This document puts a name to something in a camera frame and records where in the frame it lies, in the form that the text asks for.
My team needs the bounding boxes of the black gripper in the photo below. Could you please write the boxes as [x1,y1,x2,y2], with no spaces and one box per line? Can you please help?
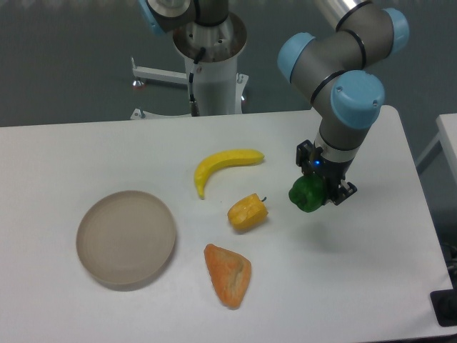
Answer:
[296,140,357,206]

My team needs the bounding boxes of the green bell pepper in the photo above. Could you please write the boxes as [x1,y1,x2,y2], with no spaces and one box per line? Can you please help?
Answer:
[288,174,326,213]

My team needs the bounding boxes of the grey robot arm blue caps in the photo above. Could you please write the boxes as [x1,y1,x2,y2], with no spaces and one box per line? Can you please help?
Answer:
[139,1,410,212]

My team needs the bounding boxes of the yellow bell pepper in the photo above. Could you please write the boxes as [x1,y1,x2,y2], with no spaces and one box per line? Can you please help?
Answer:
[227,193,268,232]

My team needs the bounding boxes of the yellow banana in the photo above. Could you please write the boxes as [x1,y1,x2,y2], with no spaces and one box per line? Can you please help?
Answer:
[194,149,265,199]

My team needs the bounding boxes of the white side table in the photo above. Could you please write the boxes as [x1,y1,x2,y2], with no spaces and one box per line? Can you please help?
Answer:
[415,113,457,179]

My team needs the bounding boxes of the orange croissant bread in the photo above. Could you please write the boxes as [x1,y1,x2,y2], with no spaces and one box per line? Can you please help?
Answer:
[204,244,251,309]

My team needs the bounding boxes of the black clamp at table edge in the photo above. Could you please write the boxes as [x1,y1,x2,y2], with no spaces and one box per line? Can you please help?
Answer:
[430,289,456,327]

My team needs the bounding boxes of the beige round plate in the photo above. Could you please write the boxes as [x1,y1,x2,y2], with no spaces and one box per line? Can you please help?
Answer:
[76,190,177,291]

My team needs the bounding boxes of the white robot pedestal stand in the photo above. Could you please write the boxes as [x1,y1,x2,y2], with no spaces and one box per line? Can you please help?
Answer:
[131,12,248,116]

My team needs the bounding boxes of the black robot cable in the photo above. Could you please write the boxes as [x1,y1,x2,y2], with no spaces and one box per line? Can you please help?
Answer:
[188,46,206,117]

